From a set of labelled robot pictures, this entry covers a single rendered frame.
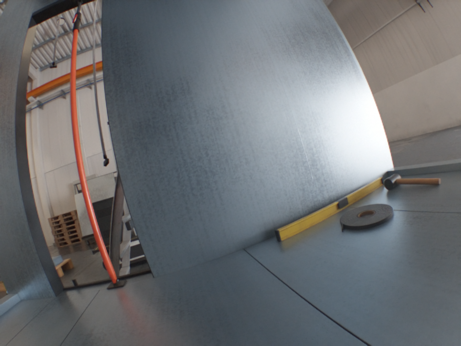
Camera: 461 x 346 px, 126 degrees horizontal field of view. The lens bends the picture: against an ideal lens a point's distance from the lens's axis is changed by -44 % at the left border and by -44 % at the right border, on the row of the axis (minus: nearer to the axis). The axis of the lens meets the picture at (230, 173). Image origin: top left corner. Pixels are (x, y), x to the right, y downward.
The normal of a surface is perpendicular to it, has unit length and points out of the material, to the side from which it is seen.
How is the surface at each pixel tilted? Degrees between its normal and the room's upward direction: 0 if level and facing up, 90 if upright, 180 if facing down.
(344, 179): 90
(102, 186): 78
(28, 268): 90
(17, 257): 90
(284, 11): 90
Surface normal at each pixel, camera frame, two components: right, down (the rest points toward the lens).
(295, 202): 0.24, -0.07
